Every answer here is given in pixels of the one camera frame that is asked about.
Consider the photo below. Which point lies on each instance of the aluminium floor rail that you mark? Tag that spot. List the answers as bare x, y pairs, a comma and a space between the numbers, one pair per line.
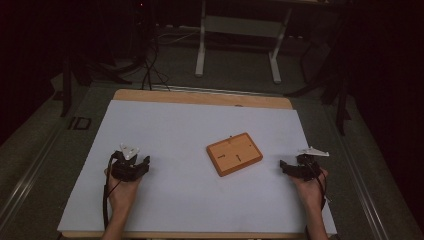
28, 183
365, 196

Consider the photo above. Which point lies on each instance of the person's left hand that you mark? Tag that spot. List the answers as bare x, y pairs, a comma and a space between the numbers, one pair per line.
121, 193

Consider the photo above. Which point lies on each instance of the wooden block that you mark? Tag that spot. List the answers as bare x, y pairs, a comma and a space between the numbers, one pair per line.
234, 154

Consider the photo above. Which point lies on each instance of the black metal stand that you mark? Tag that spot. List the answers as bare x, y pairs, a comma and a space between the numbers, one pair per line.
68, 86
340, 100

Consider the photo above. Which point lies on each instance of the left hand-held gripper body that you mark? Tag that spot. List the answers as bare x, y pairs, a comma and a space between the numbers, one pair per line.
126, 168

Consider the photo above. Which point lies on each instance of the person's right hand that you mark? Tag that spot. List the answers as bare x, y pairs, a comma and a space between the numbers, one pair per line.
310, 193

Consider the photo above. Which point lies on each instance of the white table mat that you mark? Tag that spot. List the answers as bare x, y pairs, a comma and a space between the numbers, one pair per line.
173, 133

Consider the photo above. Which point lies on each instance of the white metal desk frame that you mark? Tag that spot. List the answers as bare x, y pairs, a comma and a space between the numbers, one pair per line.
240, 30

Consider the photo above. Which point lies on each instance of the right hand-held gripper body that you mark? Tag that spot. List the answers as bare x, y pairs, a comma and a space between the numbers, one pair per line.
308, 168

